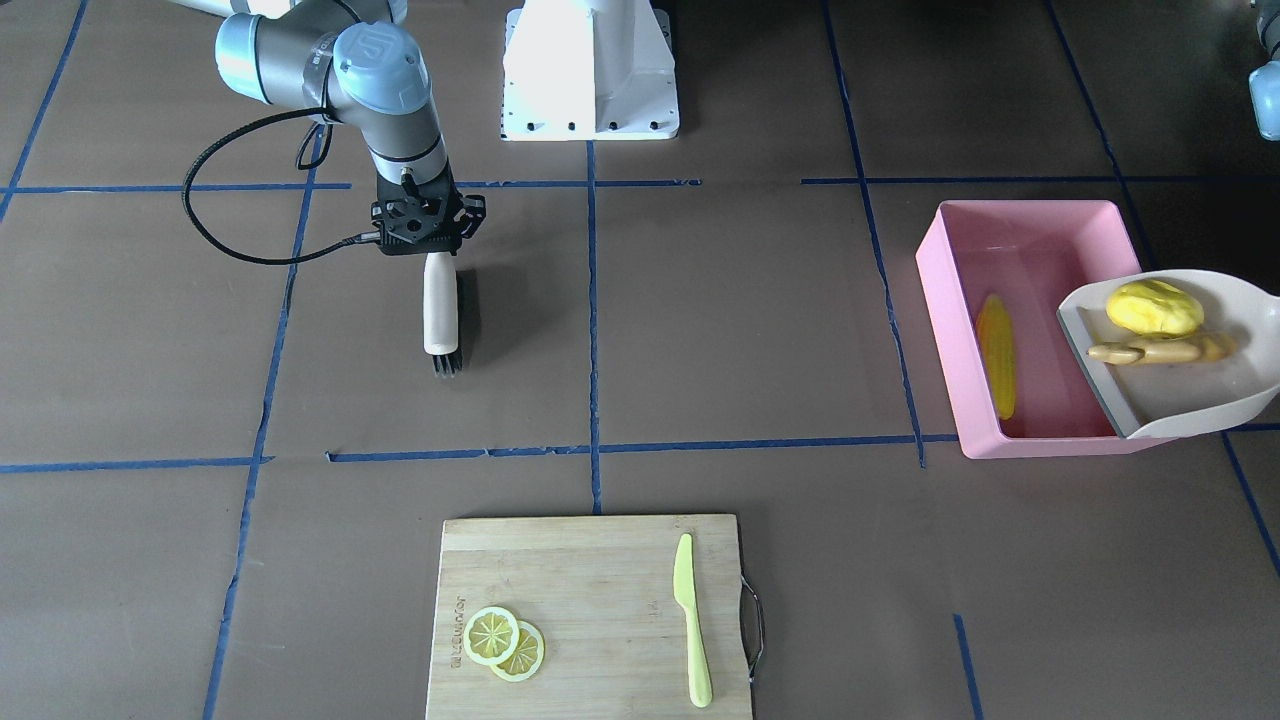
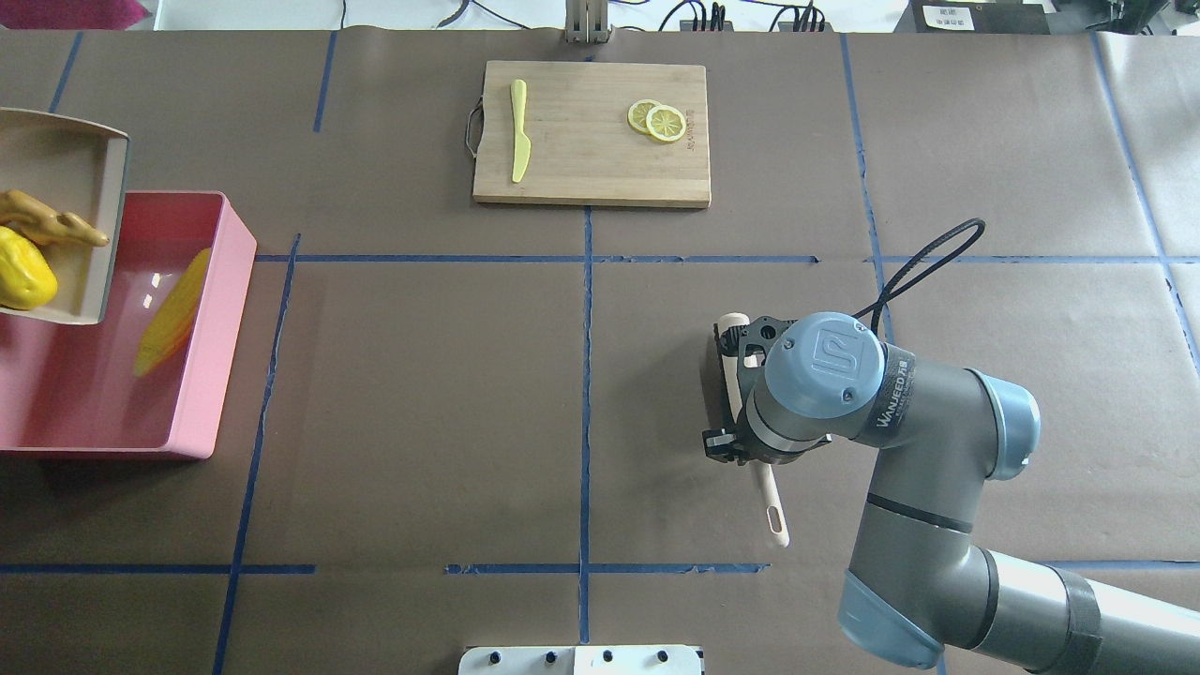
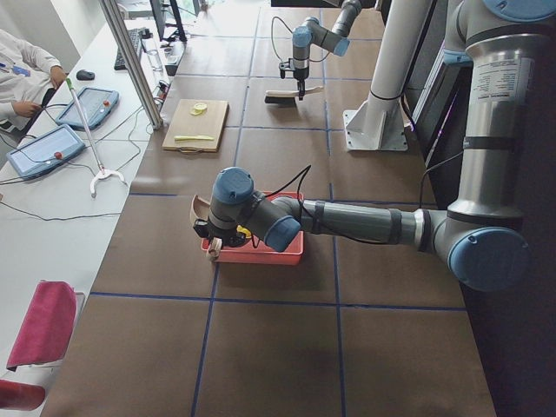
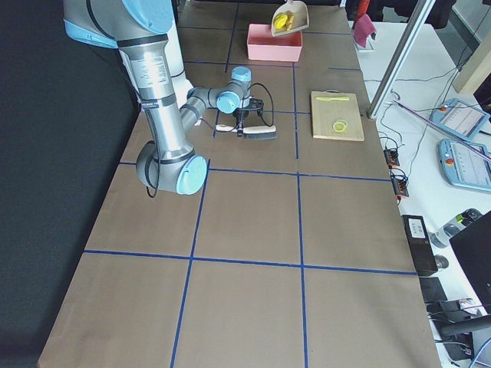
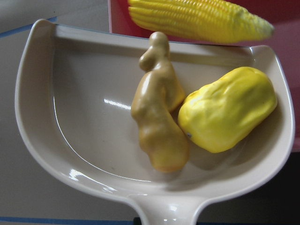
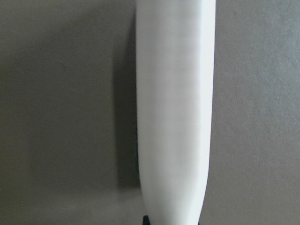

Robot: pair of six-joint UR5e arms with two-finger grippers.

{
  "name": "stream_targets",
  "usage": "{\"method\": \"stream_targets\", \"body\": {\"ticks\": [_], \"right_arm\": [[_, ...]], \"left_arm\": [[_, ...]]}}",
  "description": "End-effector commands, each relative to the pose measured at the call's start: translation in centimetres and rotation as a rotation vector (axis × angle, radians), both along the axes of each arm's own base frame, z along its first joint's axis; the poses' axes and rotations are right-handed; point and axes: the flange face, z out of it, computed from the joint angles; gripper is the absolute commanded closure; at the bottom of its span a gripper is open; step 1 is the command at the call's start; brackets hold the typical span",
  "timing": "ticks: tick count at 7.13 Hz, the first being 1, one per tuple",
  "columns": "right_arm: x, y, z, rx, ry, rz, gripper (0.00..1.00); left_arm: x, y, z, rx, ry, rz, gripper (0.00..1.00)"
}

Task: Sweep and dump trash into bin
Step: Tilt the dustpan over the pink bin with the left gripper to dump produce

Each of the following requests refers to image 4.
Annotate wooden cutting board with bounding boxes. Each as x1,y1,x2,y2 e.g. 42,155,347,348
311,91,364,142

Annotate beige plastic dustpan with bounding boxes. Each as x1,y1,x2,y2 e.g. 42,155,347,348
271,1,309,37

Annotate pink plastic bin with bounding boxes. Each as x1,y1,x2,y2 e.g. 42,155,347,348
246,24,303,62

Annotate beige hand brush black bristles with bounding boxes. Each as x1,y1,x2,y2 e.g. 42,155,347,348
215,124,277,140

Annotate blue teach pendant near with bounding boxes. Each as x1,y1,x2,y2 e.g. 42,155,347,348
438,139,490,192

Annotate tan toy ginger root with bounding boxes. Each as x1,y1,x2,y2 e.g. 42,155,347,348
285,12,295,30

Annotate magenta cloth on stand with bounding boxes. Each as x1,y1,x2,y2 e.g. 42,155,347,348
353,14,377,51

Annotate aluminium frame post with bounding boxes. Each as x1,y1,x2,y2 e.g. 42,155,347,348
367,0,436,119

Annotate blue teach pendant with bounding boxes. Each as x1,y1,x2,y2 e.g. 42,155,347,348
430,98,490,142
438,139,490,192

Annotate blue teach pendant far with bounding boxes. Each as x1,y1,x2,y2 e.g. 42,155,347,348
430,98,490,142

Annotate black box with label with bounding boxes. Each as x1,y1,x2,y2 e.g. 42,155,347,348
401,215,438,277

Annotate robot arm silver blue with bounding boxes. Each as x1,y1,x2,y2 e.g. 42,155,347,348
63,1,263,197

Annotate light green plastic knife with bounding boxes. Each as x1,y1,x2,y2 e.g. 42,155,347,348
315,96,350,102

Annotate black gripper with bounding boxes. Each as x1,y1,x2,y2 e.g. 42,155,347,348
232,98,264,122

